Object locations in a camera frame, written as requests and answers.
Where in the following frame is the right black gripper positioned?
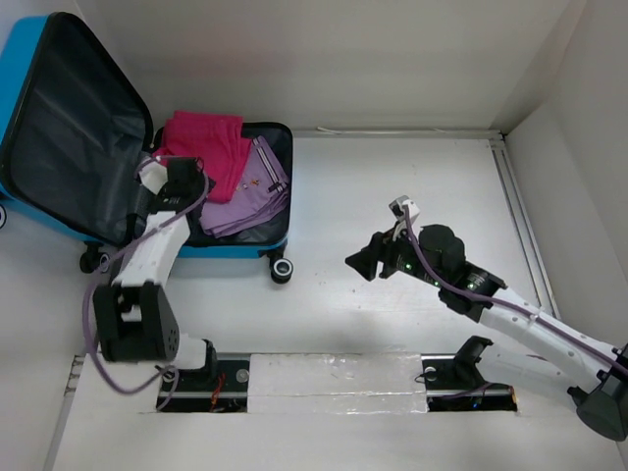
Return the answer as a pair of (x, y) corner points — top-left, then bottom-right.
(343, 221), (445, 288)

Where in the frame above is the pink cloth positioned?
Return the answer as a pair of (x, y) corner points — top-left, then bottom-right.
(154, 110), (251, 204)

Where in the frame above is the purple shirt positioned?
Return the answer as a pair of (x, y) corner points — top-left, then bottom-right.
(199, 136), (290, 238)

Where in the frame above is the blue kids suitcase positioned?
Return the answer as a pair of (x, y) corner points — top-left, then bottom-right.
(1, 12), (294, 284)

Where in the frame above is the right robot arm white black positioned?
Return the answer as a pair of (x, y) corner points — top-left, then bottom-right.
(344, 222), (627, 442)

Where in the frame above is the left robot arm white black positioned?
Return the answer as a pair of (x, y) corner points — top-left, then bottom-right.
(91, 156), (213, 363)

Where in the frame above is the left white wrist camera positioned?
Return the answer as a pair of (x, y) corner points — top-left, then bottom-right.
(136, 161), (168, 195)

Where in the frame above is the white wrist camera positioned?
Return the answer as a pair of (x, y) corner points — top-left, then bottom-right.
(136, 161), (168, 195)
(389, 195), (421, 227)

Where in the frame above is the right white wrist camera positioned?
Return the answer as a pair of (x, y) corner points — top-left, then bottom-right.
(389, 195), (421, 227)

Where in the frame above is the aluminium frame rail right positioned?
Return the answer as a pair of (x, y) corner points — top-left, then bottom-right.
(490, 132), (561, 320)

